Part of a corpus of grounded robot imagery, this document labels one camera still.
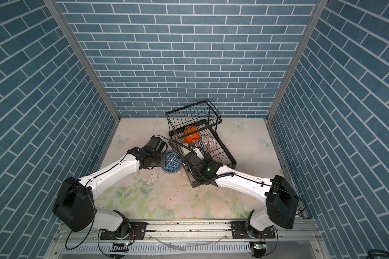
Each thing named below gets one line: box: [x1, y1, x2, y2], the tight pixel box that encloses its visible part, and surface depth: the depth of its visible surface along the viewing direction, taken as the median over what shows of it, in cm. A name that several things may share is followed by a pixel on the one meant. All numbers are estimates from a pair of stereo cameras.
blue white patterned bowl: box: [162, 151, 183, 174], surface depth 93 cm
